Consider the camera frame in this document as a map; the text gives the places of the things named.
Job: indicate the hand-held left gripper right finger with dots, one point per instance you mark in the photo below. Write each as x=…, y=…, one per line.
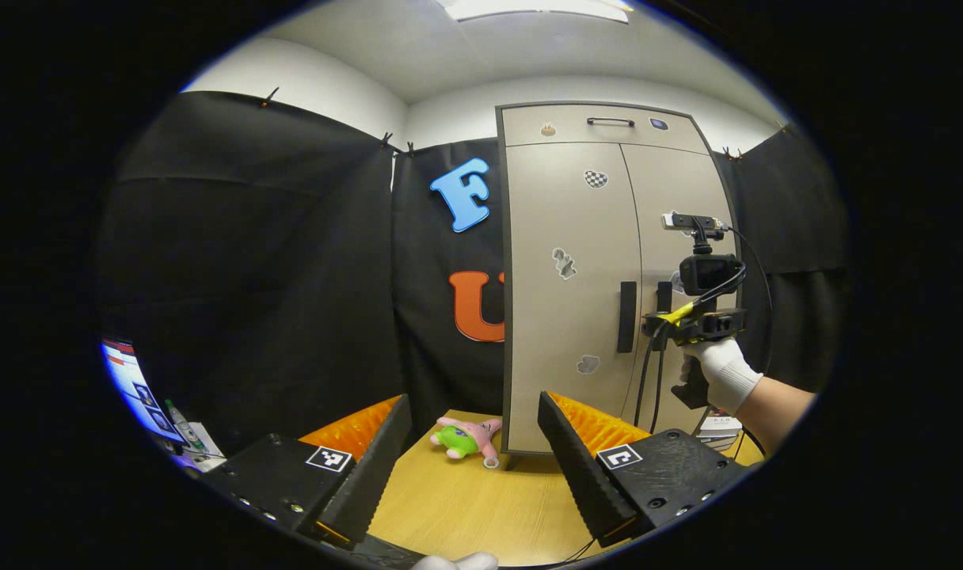
x=580, y=475

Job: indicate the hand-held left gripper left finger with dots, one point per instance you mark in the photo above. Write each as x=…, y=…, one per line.
x=378, y=467

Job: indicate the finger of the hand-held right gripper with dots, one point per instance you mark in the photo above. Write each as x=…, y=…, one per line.
x=664, y=326

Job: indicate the beige cabinet door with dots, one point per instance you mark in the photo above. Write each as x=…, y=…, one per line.
x=656, y=190
x=545, y=332

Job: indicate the beige double-door shoe cabinet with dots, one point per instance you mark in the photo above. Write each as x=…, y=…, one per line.
x=529, y=131

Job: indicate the pink and green plush toy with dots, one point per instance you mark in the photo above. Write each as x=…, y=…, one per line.
x=459, y=442

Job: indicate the stack of books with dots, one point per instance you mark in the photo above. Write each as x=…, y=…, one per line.
x=719, y=431

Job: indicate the green-capped bottle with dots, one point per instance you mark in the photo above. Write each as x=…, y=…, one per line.
x=182, y=427

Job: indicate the black backdrop cloth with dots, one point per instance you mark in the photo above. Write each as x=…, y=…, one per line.
x=252, y=277

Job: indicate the computer monitor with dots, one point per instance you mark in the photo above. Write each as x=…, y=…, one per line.
x=137, y=388

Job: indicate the large ceiling light panel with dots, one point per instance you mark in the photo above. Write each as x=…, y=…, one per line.
x=537, y=8

